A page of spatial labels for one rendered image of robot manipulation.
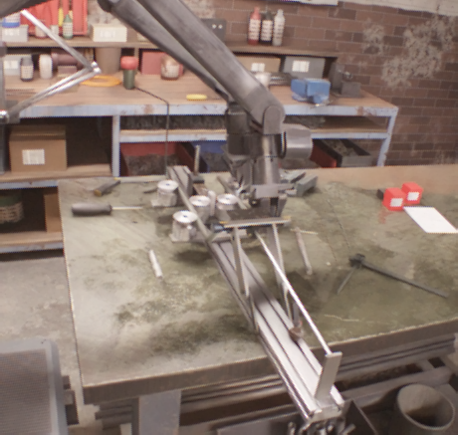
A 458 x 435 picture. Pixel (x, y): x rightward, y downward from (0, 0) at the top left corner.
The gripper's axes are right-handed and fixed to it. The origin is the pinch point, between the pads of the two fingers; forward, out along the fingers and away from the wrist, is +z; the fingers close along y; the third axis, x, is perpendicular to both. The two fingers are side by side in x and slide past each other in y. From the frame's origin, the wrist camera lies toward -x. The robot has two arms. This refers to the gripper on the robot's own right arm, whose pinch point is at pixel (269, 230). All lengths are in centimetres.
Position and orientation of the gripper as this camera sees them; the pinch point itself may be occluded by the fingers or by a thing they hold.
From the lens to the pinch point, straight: 103.6
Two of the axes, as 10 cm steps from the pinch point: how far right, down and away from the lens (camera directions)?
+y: -9.4, 0.7, -3.4
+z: 0.8, 10.0, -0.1
